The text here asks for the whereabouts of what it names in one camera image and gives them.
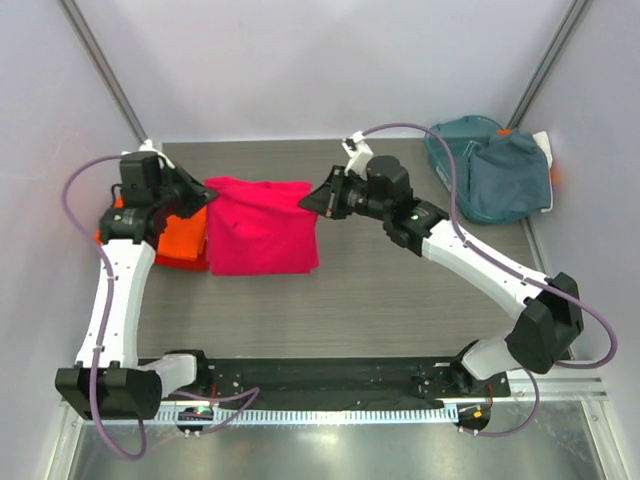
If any front aluminium frame beam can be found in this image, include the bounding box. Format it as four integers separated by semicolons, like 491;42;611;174
59;374;610;407

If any left aluminium frame post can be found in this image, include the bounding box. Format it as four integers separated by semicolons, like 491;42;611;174
57;0;149;144

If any slotted metal cable rail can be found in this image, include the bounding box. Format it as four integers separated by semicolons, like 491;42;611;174
148;404;459;427

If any right aluminium frame post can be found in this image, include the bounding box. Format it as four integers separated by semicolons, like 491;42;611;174
506;0;594;128

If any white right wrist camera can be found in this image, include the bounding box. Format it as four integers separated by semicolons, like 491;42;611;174
341;131;373;177

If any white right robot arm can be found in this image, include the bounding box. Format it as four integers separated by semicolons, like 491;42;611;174
299;156;584;396

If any grey blue t shirt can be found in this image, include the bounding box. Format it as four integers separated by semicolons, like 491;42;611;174
468;129;554;223

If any white cloth in basket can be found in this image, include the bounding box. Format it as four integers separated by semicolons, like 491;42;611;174
532;131;553;169

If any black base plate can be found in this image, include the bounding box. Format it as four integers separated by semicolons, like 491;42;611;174
182;357;511;412

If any aluminium frame post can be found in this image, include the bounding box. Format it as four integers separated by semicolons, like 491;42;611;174
506;0;594;128
57;0;149;144

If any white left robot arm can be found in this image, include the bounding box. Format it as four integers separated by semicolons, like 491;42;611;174
55;146;217;420

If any pink t shirt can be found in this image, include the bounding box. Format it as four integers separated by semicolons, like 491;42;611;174
205;177;319;276

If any teal plastic basket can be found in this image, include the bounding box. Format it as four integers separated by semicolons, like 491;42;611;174
425;115;515;224

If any orange folded t shirt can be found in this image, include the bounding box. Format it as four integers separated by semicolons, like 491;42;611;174
93;194;210;261

